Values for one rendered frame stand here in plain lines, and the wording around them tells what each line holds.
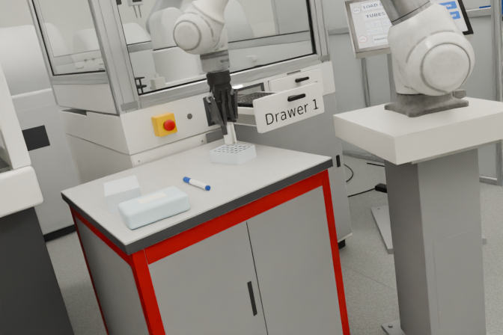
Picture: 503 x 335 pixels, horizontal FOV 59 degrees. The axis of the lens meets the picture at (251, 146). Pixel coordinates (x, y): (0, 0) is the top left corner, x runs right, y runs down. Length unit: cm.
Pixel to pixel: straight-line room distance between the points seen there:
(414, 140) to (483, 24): 179
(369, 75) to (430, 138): 229
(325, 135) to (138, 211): 125
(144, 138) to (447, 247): 105
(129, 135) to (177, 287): 67
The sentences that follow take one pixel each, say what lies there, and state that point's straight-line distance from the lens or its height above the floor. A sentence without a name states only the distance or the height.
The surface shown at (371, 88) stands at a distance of 348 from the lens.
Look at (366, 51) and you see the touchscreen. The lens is 215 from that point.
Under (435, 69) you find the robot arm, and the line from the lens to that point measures 111.
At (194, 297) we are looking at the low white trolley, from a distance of 114.
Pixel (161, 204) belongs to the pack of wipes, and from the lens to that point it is 105.
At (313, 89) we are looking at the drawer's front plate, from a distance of 159.
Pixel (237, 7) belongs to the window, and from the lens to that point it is 184.
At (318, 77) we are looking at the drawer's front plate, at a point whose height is 89.
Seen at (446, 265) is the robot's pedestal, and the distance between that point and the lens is 153.
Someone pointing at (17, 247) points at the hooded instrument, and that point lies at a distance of 139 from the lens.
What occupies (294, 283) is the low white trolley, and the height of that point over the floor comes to 44.
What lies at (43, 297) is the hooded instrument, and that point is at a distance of 146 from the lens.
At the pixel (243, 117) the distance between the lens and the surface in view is 154.
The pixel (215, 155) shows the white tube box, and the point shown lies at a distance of 142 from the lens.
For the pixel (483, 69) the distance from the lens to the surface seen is 294.
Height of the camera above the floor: 114
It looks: 14 degrees down
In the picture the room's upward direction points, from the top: 10 degrees counter-clockwise
